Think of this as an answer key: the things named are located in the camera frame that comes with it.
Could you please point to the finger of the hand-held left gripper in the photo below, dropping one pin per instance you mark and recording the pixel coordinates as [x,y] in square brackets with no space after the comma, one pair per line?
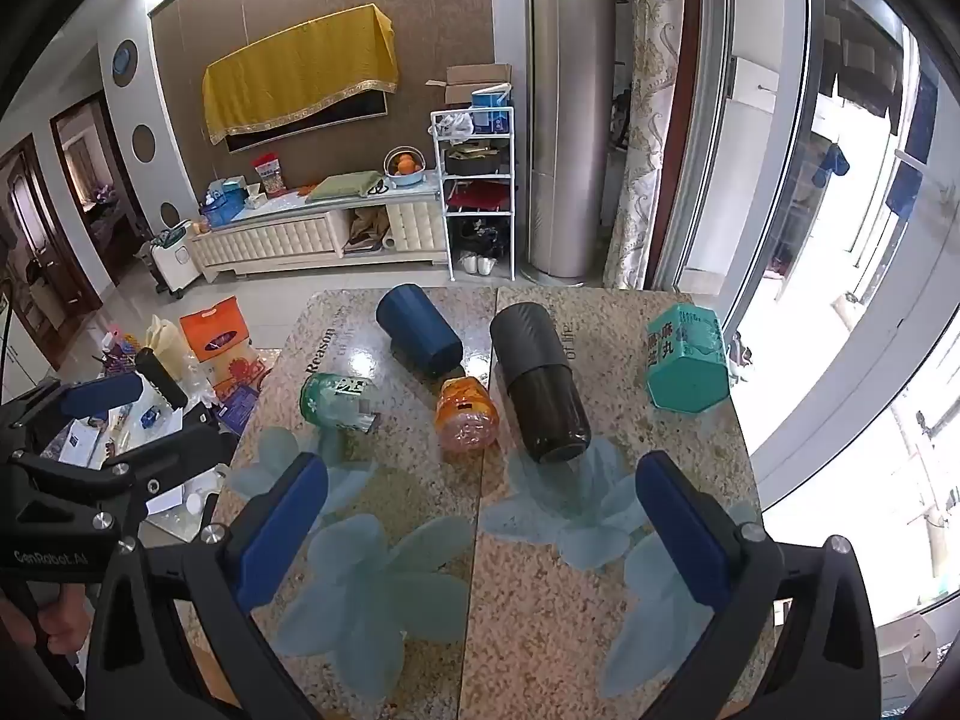
[101,394]
[161,379]

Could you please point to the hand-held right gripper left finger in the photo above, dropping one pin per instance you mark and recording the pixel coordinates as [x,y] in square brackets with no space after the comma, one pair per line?
[281,517]

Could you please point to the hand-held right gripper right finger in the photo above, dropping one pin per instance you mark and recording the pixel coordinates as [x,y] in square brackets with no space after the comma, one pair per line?
[682,532]

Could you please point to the black cup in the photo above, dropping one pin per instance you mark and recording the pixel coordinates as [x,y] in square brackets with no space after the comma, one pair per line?
[536,382]

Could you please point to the dark blue cup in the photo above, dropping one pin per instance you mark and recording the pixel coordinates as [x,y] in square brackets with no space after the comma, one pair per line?
[416,330]

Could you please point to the person's left hand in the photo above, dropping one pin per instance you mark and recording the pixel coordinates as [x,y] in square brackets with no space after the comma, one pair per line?
[64,619]

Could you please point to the cream plastic bag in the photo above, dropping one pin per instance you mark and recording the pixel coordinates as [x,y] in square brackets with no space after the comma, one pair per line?
[171,349]

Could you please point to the orange shopping bag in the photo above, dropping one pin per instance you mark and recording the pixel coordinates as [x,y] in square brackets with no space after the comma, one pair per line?
[217,337]

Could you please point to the white wheeled machine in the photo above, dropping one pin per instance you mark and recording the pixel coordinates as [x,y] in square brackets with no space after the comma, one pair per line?
[172,266]

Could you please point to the brown wooden door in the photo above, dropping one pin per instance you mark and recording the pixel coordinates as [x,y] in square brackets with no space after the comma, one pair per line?
[41,240]

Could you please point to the teal hexagonal box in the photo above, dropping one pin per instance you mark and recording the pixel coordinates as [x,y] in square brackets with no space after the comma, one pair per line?
[686,360]

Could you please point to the blue plastic basket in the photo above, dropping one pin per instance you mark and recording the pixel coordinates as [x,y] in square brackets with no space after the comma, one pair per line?
[223,211]

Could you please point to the white television cabinet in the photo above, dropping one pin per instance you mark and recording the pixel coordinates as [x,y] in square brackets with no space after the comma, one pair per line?
[285,240]

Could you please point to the red lidded snack jar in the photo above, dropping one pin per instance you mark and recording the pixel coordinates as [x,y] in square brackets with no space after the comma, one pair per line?
[270,176]

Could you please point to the white carton boxes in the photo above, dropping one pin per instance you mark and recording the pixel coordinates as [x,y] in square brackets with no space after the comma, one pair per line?
[904,660]

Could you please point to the green cushion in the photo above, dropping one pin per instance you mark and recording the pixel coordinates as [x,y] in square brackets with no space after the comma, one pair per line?
[345,184]

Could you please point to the black television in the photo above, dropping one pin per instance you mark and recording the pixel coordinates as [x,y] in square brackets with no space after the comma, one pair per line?
[315,120]

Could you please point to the light blue basket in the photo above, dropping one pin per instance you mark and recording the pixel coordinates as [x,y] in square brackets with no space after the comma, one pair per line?
[405,176]

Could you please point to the pair of white shoes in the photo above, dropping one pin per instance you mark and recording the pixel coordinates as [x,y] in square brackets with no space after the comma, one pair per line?
[476,264]

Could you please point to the white sliding glass door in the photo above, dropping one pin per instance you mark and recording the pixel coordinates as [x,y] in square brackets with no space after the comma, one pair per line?
[750,202]

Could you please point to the yellow cloth cover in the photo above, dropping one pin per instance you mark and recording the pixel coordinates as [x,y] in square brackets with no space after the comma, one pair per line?
[300,67]

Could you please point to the red cloth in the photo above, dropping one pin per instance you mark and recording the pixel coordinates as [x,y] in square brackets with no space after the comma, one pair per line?
[480,199]

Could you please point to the white metal shelf rack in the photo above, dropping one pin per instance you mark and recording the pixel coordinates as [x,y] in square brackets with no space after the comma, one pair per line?
[477,175]

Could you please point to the white plastic bag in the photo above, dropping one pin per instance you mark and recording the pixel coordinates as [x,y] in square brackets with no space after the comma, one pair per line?
[454,124]

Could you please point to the hanging blue garment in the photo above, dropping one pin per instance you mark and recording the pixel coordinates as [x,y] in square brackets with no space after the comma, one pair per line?
[904,187]
[832,161]

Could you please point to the patterned beige curtain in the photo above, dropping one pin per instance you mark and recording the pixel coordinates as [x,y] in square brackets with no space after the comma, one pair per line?
[652,127]

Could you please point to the blue box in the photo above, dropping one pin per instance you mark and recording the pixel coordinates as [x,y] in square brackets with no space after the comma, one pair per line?
[491,101]

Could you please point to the cardboard box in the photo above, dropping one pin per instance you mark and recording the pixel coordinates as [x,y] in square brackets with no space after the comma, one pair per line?
[480,76]

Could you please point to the tall cylindrical air conditioner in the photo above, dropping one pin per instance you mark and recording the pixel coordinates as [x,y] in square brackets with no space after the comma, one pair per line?
[566,105]

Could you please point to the round brown wall disc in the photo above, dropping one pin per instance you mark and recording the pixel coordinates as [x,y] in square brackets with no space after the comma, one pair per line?
[143,139]
[169,214]

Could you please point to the round blue wall plate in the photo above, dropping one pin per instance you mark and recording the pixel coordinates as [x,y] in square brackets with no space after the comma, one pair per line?
[124,60]

